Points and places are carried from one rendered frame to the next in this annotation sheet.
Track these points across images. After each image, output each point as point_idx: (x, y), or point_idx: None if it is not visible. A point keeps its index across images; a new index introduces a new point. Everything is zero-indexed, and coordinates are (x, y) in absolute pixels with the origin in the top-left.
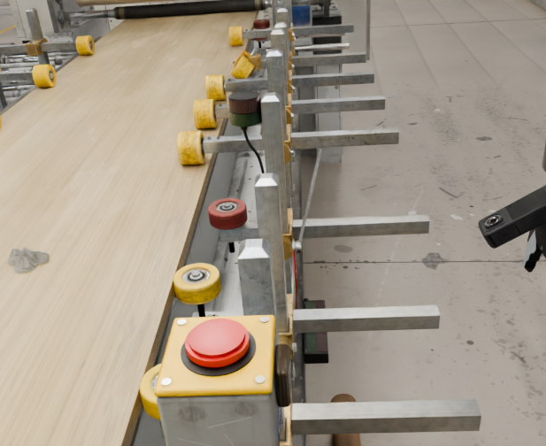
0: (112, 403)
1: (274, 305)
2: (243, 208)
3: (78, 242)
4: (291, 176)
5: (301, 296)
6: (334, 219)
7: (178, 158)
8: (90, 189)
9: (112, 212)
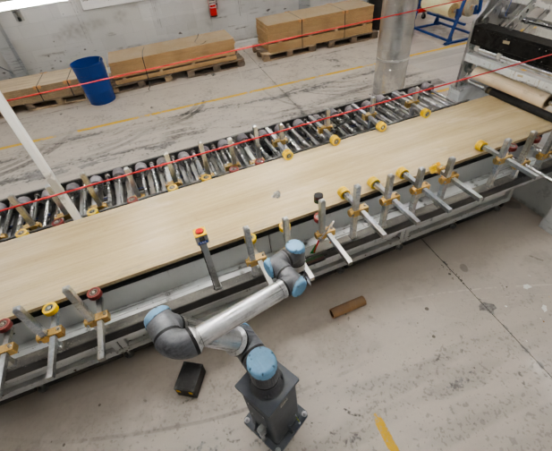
0: (242, 233)
1: (248, 238)
2: None
3: (288, 198)
4: (382, 221)
5: (324, 251)
6: (336, 241)
7: None
8: (314, 185)
9: (304, 196)
